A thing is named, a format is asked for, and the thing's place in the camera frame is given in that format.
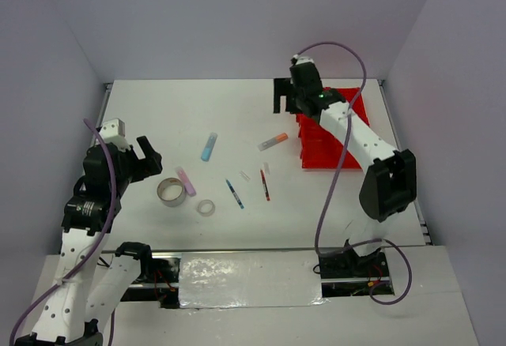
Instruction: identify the red pen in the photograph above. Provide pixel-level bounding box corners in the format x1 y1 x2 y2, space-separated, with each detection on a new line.
260 169 270 201

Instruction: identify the blue pen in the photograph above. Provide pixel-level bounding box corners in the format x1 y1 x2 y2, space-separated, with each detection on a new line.
225 179 244 209

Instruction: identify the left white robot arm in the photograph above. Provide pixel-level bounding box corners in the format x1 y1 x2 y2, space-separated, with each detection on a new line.
9 136 162 345

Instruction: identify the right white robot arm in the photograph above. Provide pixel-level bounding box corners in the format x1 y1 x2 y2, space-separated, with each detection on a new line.
274 55 417 276

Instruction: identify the orange grey highlighter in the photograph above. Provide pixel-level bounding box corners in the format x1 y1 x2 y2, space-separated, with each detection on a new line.
258 133 289 152

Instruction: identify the large grey tape roll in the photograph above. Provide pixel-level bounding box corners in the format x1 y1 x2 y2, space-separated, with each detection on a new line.
157 178 187 208

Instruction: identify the pink purple highlighter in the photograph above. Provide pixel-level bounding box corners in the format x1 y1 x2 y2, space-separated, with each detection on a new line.
176 167 196 197

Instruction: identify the red compartment bin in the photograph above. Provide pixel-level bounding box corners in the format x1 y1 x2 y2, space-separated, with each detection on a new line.
296 87 369 170

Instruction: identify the blue highlighter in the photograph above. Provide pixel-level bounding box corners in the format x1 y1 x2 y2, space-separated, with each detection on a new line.
201 133 217 162

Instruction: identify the small clear tape roll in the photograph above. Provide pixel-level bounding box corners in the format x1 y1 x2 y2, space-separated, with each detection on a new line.
196 199 216 217

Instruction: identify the silver foil panel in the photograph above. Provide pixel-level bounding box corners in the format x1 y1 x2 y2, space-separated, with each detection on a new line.
179 251 324 309

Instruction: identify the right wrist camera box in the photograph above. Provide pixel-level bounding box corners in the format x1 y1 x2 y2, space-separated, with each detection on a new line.
291 55 314 66

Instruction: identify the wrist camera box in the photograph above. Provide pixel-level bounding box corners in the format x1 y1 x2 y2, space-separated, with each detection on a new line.
291 55 314 66
99 118 129 150

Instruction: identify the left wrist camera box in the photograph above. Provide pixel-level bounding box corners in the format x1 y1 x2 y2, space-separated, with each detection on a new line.
99 118 129 150

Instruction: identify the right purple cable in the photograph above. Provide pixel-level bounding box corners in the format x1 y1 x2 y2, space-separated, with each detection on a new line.
292 41 414 306

